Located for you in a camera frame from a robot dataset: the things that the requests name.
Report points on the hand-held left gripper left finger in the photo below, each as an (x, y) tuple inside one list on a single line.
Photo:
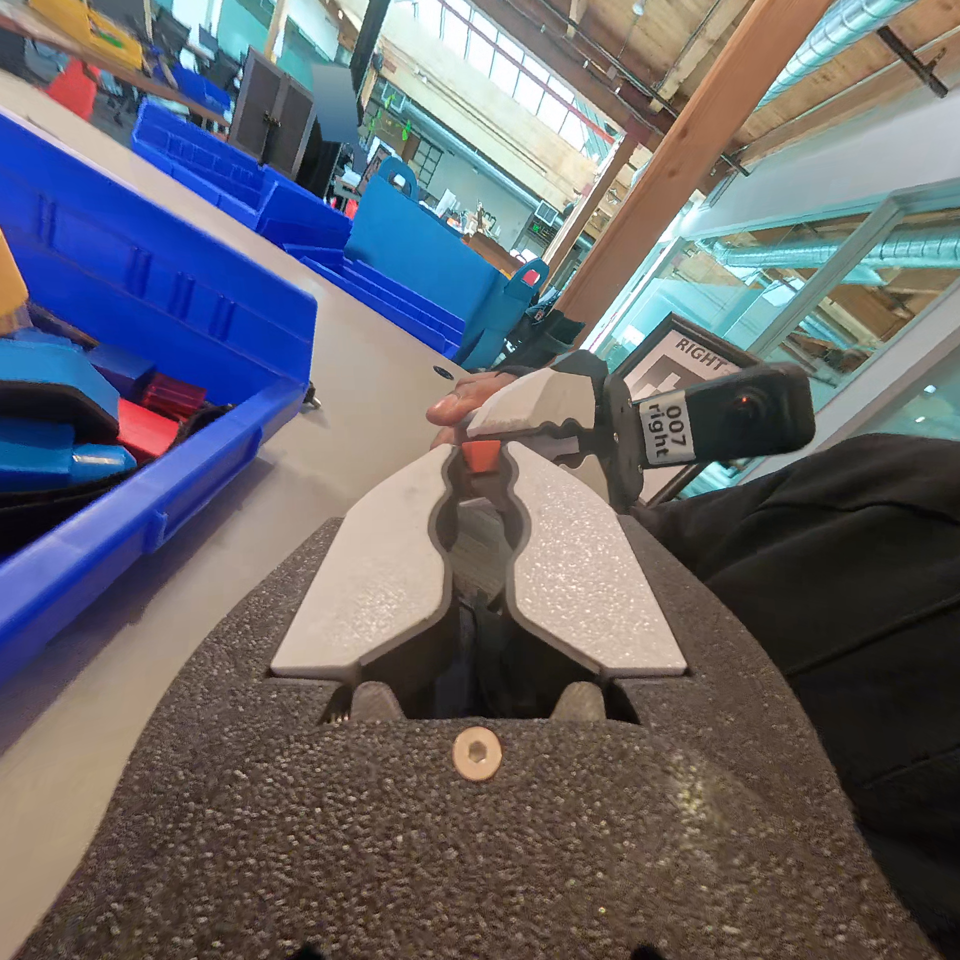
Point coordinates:
[(360, 592)]

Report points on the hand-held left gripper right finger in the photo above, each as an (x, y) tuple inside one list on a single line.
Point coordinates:
[(592, 592)]

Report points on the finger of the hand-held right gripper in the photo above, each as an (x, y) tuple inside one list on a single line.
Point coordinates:
[(480, 547), (532, 401)]

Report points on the small red plastic block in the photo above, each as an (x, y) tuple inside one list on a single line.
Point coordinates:
[(480, 456)]

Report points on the large blue plastic bin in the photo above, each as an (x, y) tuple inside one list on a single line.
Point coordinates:
[(187, 300)]

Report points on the person's right hand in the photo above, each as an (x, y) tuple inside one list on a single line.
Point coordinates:
[(469, 390)]

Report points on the dark cloth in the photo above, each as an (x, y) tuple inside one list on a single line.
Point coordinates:
[(547, 337)]

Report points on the stacked low blue bins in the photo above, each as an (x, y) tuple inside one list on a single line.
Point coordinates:
[(390, 307)]

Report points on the blue bins in background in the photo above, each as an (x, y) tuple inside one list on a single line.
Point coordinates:
[(420, 247)]

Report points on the person's black jacket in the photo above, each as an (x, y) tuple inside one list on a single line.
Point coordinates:
[(825, 600)]

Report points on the dark red ribbed box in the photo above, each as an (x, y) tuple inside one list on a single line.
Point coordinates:
[(176, 394)]

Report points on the medium blue bin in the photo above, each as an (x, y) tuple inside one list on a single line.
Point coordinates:
[(307, 214)]

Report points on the dark blue block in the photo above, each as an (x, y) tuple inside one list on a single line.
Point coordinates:
[(124, 371)]

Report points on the blue plastic tool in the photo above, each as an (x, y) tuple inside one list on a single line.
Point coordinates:
[(45, 457)]

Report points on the blue plastic block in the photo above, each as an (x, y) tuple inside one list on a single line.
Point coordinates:
[(52, 364)]

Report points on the black cabinet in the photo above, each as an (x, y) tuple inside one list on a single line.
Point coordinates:
[(270, 112)]

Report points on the blue divided bin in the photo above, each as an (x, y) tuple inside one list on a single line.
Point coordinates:
[(195, 161)]

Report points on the yellow masking tape roll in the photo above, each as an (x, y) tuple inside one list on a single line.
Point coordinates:
[(11, 285)]

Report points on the orange cone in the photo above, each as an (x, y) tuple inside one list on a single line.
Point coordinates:
[(71, 94)]

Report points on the yellow bin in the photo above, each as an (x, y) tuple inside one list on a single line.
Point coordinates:
[(82, 30)]

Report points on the wooden post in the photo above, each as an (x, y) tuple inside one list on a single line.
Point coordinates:
[(675, 165)]

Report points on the silver ventilation duct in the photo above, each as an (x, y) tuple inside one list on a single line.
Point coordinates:
[(825, 45)]

